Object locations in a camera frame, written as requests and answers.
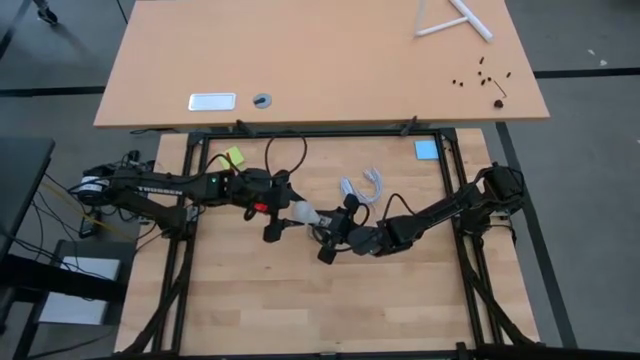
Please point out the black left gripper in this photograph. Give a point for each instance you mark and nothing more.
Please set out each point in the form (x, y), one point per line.
(260, 192)

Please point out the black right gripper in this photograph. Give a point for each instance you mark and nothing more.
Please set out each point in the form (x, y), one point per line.
(360, 235)

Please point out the white lightbulb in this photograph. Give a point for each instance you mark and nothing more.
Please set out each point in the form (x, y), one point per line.
(305, 212)

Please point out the brass lamp socket base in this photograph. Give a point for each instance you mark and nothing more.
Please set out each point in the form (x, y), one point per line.
(314, 233)

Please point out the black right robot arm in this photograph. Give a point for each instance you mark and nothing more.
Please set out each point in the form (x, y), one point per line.
(440, 210)

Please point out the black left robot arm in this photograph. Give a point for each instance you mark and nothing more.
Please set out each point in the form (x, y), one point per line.
(150, 190)

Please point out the green sticky note pad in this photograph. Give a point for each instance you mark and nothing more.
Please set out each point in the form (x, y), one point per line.
(235, 155)

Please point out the black table clamp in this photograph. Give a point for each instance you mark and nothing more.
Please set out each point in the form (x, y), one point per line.
(409, 125)
(245, 128)

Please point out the blue sticky note pad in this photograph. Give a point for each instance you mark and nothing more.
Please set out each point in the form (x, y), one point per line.
(426, 150)

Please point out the light wooden side table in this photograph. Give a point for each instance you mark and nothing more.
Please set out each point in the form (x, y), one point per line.
(320, 60)

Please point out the black power adapter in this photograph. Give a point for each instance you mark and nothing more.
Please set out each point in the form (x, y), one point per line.
(90, 226)

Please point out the black round knob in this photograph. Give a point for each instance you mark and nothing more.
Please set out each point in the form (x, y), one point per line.
(498, 103)

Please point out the black allen key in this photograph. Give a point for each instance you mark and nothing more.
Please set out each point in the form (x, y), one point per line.
(500, 89)

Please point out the white box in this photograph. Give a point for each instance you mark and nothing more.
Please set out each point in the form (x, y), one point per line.
(80, 290)

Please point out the white round-top stand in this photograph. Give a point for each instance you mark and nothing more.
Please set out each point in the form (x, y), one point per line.
(470, 20)

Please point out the black desk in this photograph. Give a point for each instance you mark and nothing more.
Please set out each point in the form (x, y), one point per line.
(20, 190)

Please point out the black caster wheel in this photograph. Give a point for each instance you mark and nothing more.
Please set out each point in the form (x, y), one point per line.
(47, 15)

